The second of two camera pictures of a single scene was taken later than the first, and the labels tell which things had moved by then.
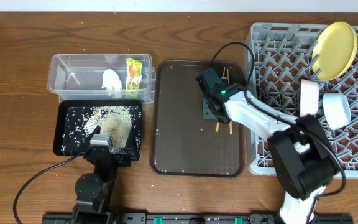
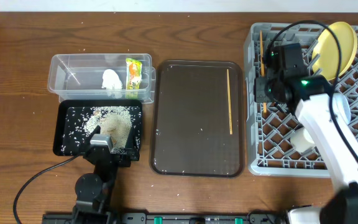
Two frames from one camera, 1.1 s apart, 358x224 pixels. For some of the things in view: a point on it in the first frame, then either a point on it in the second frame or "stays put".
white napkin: (111, 80) stays put
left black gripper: (117, 154) stays put
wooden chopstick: (230, 122) stays put
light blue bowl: (337, 109) stays put
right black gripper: (206, 110) -> (260, 96)
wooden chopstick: (217, 123) -> (262, 65)
